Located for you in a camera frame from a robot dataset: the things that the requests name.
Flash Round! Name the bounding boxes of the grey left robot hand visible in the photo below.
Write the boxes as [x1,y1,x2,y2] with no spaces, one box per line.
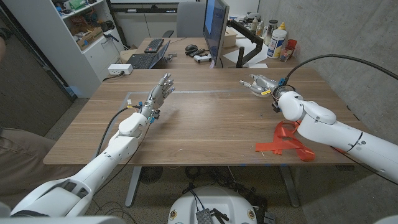
[140,72,176,111]

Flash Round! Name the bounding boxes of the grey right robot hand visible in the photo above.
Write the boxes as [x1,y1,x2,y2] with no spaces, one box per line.
[239,73,282,98]

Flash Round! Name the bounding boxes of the orange ribbon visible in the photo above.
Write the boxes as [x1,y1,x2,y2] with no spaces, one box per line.
[255,120,317,162]

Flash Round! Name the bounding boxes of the clear drinking glass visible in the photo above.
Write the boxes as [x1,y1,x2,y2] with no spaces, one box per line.
[279,45,295,62]

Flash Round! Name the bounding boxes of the black laptop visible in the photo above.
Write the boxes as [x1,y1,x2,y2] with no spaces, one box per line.
[126,39,171,70]

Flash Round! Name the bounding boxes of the wooden office desk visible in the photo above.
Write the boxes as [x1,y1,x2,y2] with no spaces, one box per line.
[133,36,301,70]

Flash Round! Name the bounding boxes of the white paper sheet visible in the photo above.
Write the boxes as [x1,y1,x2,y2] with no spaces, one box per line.
[222,37,270,65]

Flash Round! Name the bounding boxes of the white wipes canister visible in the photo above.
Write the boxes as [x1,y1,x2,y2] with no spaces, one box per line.
[266,29,287,60]

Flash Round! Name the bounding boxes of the white power strip box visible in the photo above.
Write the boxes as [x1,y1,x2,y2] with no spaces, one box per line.
[107,63,134,76]

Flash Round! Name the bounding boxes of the black keyboard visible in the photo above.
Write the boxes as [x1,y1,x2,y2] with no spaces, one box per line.
[144,38,165,54]

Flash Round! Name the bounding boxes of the dark lidded jar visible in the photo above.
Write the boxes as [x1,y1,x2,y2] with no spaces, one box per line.
[263,19,279,46]

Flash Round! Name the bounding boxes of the light wooden box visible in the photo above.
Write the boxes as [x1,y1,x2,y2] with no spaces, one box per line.
[223,27,239,49]

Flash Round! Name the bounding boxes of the black remote control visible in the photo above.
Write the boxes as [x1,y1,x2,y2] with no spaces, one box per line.
[186,48,206,58]

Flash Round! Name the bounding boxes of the white game controller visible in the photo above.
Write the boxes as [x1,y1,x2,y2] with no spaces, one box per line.
[193,53,213,64]

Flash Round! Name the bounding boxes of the white shelf cabinet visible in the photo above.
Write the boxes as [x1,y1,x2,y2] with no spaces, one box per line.
[2,0,124,99]

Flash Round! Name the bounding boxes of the black computer monitor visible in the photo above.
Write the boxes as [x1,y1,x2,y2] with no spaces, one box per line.
[202,0,230,67]

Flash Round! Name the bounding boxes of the black round fan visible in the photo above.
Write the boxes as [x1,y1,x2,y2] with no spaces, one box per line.
[139,166,164,185]

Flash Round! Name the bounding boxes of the grey office chair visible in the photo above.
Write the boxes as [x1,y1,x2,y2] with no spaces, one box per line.
[162,1,208,39]

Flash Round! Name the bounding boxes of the cardboard box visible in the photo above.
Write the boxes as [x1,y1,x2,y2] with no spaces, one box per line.
[76,26,104,50]

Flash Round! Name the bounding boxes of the grey table leg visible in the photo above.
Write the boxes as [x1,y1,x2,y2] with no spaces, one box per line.
[278,164,301,208]
[124,166,142,208]

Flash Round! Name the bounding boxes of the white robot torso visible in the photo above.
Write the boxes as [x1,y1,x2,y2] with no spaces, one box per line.
[167,185,259,224]

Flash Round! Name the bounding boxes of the person's leg in khaki trousers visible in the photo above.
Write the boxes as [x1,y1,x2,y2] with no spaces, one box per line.
[0,127,85,200]

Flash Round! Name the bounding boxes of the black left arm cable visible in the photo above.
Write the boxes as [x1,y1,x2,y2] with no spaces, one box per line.
[95,105,141,156]

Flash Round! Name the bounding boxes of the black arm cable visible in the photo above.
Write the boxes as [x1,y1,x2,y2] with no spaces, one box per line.
[284,54,398,86]
[95,105,141,156]

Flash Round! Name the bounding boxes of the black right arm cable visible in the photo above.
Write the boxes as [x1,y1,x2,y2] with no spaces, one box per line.
[284,54,398,86]

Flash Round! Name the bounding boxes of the black floor cable tangle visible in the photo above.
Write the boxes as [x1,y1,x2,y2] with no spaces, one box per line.
[185,166,268,215]

